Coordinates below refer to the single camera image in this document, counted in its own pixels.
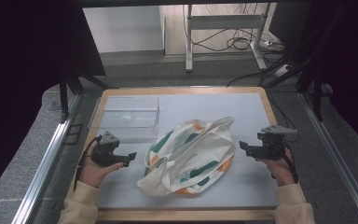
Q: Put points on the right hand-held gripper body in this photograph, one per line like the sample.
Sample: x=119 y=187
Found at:
x=272 y=147

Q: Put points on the white table mat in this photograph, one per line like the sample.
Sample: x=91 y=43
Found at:
x=199 y=105

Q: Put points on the white power strip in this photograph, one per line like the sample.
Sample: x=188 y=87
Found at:
x=282 y=70

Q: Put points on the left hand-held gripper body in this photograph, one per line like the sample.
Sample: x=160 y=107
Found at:
x=105 y=154

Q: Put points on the black metal stand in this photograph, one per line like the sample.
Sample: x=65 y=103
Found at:
x=317 y=93
x=64 y=96

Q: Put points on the clear plastic box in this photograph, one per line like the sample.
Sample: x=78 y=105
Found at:
x=127 y=118

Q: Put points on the person's left hand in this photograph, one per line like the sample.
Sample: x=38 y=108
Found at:
x=93 y=174

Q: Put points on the black curtain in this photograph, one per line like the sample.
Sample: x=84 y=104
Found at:
x=351 y=62
x=21 y=77

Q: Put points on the white metal desk frame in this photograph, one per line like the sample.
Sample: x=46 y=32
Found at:
x=225 y=21

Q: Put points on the person's right hand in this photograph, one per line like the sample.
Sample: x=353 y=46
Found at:
x=281 y=171

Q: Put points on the white printed tote bag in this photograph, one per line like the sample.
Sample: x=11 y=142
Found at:
x=186 y=155

